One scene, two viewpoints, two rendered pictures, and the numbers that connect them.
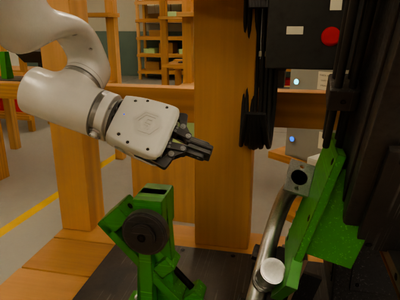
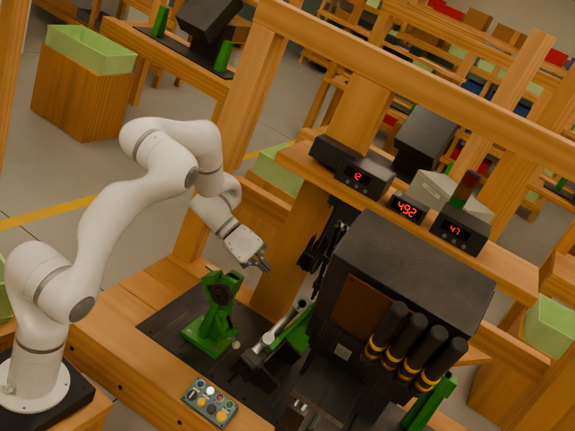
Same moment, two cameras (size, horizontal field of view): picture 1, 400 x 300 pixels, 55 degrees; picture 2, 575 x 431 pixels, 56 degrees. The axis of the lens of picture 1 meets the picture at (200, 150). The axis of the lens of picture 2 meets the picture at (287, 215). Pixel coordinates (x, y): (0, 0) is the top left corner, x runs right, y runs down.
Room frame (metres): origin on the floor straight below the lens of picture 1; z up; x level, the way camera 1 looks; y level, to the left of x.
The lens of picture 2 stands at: (-0.86, -0.08, 2.13)
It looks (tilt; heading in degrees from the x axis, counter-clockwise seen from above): 25 degrees down; 3
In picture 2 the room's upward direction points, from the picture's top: 24 degrees clockwise
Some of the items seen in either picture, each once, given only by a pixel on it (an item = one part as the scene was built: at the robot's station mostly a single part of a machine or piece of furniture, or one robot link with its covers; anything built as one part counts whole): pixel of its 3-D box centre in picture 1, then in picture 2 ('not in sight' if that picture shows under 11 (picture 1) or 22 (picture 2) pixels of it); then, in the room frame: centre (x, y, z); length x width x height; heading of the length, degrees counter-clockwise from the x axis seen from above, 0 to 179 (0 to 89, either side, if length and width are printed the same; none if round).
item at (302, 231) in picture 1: (333, 208); (307, 324); (0.52, -0.20, 1.17); 0.13 x 0.12 x 0.20; 78
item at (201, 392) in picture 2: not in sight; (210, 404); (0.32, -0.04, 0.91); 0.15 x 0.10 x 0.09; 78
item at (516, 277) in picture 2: not in sight; (406, 214); (0.82, -0.34, 1.52); 0.90 x 0.25 x 0.04; 78
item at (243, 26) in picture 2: not in sight; (228, 30); (9.44, 2.94, 0.22); 1.20 x 0.81 x 0.44; 168
